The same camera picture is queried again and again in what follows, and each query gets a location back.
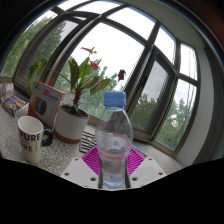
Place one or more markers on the red and white filament box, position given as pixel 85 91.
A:
pixel 45 103

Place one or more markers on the black tape roll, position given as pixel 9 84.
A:
pixel 47 137

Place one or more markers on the cream mug with black lettering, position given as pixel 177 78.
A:
pixel 30 138

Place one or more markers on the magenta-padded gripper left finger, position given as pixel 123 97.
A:
pixel 81 171

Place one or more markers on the potted plant in white pot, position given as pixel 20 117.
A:
pixel 70 125

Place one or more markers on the colourful printed book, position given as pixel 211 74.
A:
pixel 13 104

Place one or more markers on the clear blue-capped water bottle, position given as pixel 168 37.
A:
pixel 113 136

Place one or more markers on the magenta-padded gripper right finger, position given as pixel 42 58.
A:
pixel 146 170

